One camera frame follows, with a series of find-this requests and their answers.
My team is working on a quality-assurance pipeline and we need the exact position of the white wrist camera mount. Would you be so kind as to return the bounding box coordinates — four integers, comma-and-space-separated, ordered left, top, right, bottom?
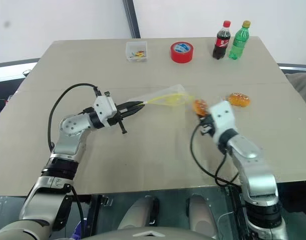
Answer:
209, 99, 237, 141
93, 91, 118, 126

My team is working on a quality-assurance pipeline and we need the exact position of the orange snack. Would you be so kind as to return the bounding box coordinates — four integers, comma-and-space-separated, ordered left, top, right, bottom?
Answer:
227, 92, 251, 108
193, 98, 209, 117

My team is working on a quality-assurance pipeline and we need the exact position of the clear plastic box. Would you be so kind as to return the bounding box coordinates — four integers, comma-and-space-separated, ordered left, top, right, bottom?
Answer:
125, 40, 150, 62

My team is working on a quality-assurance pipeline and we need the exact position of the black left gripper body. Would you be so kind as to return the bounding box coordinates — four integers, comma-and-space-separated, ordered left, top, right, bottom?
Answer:
106, 109, 129, 136

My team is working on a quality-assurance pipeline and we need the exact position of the green bottle with yellow cap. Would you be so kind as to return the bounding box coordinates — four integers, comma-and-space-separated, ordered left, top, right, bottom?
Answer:
228, 20, 252, 61

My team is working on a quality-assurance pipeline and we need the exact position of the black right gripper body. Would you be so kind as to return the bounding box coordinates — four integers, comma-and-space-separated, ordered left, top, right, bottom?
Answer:
198, 116, 216, 138

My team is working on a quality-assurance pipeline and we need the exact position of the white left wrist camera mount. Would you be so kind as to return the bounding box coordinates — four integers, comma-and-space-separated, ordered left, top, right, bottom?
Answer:
93, 91, 118, 126

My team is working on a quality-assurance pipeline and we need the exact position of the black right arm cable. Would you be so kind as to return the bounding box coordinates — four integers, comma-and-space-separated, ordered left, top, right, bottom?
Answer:
190, 122, 243, 188

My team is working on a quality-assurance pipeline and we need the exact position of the grey robot torso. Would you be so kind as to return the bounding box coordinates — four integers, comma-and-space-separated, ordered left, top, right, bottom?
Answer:
82, 226, 218, 240

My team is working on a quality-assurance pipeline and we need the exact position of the cola bottle with red cap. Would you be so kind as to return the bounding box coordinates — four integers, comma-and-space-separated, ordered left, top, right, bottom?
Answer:
212, 20, 231, 61

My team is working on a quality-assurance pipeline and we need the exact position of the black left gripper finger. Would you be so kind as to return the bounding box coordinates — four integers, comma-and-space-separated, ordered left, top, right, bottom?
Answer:
116, 100, 144, 112
120, 104, 145, 119

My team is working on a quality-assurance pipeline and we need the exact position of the clear plastic bag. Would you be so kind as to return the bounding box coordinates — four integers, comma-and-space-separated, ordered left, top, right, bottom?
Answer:
126, 84, 196, 118

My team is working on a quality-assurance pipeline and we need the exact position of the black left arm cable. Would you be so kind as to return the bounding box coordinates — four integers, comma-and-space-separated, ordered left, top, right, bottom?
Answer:
47, 83, 100, 154

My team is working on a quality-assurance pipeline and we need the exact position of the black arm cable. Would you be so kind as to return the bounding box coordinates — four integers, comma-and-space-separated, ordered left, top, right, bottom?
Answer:
190, 122, 243, 188
47, 83, 100, 154

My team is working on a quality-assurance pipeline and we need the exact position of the dark window frame post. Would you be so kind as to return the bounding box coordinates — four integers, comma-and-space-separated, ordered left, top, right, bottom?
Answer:
122, 0, 141, 39

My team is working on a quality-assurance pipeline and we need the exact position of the red tape roll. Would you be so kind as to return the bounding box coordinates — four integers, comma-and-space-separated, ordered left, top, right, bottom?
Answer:
170, 41, 194, 64

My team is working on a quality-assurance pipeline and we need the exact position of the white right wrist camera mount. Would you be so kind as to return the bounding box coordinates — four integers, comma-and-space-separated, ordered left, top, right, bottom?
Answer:
209, 99, 237, 141

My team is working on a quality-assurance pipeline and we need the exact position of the black side desk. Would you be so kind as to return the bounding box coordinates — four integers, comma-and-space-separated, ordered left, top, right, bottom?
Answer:
0, 62, 39, 123

